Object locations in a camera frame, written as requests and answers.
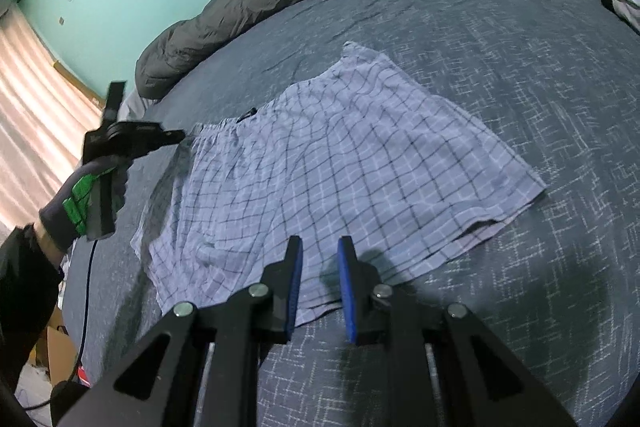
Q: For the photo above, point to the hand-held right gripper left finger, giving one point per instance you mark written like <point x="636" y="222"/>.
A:
<point x="296" y="277"/>

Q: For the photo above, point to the pale pink curtain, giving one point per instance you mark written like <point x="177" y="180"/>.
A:
<point x="40" y="107"/>

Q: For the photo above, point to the person's left hand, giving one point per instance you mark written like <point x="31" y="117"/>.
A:
<point x="65" y="207"/>

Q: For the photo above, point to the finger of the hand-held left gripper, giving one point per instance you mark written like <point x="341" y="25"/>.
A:
<point x="172" y="138"/>

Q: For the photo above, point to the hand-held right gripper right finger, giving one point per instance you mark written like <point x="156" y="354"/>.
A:
<point x="347" y="287"/>

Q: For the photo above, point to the cardboard box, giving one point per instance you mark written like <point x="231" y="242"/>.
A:
<point x="60" y="347"/>

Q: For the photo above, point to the light grey cloth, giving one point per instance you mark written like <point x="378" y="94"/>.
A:
<point x="135" y="107"/>

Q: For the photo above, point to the bed with blue woven cover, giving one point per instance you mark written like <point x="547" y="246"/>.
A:
<point x="500" y="57"/>

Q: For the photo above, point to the light blue plaid shorts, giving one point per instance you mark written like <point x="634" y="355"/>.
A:
<point x="350" y="167"/>

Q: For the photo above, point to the person's left forearm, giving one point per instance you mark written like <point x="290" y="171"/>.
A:
<point x="25" y="287"/>

